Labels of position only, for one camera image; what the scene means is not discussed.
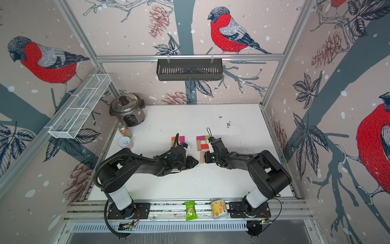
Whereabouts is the pink tin can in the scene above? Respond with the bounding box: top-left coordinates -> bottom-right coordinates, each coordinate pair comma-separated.
118,137 -> 134,149

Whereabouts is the silver rice cooker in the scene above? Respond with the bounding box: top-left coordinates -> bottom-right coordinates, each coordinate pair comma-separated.
109,94 -> 146,127

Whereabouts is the white wire basket shelf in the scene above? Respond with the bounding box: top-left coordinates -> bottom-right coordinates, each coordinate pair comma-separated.
49,74 -> 112,139

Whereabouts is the glass spice jar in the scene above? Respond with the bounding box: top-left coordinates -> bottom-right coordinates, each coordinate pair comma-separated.
118,124 -> 133,138

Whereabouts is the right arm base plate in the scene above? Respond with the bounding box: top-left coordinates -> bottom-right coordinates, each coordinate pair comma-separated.
228,202 -> 271,219

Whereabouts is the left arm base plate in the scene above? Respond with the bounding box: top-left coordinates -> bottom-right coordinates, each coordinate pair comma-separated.
107,202 -> 151,220

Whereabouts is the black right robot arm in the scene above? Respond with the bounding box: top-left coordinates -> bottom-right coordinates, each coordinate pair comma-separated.
206,137 -> 291,219

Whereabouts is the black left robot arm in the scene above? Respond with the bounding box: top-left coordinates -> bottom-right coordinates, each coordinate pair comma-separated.
93,134 -> 199,239

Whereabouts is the green snack packet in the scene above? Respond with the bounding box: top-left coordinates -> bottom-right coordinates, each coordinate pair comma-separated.
184,201 -> 198,221

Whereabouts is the black hanging metal basket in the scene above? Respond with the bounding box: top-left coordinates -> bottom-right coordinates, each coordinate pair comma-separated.
156,59 -> 223,81

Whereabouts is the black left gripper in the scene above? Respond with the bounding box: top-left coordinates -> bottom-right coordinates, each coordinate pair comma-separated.
172,157 -> 201,171

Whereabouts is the yellow cup on rail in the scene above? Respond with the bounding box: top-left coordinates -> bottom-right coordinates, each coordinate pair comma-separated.
210,200 -> 229,220

